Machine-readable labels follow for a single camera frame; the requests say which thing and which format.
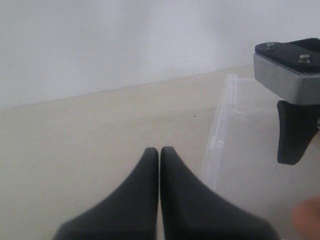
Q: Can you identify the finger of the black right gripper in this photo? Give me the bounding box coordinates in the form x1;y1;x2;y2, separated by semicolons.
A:
160;146;278;240

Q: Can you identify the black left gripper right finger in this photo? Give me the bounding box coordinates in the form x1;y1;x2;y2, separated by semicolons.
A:
277;100;320;165

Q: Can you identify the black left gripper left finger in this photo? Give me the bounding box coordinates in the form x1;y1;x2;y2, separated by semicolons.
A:
54;147;159;240

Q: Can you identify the brown egg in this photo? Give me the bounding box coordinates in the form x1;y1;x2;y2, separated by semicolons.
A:
292;195;320;240

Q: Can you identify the clear plastic storage box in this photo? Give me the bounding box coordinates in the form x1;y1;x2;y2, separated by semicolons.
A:
200;74;320;240

